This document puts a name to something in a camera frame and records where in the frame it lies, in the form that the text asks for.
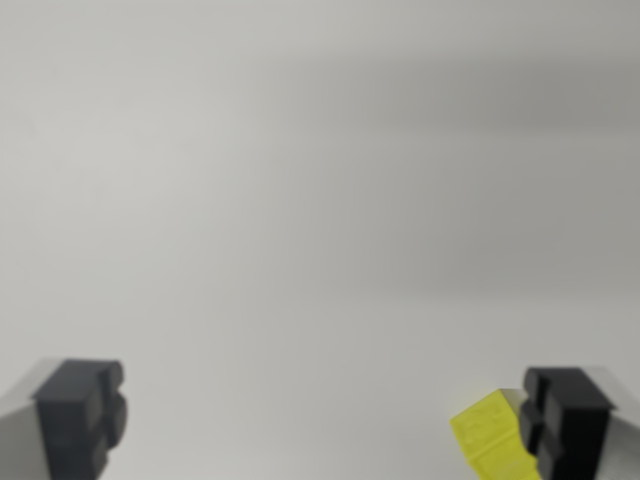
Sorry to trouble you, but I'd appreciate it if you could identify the black grey gripper left finger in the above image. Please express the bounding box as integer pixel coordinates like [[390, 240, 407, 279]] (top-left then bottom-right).
[[0, 357, 129, 480]]

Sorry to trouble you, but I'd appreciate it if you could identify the yellow soft cube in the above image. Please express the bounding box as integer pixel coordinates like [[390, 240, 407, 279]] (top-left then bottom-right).
[[449, 388, 542, 480]]

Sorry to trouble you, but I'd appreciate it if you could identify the black grey gripper right finger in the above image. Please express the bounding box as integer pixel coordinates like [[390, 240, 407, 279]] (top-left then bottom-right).
[[517, 366, 640, 480]]

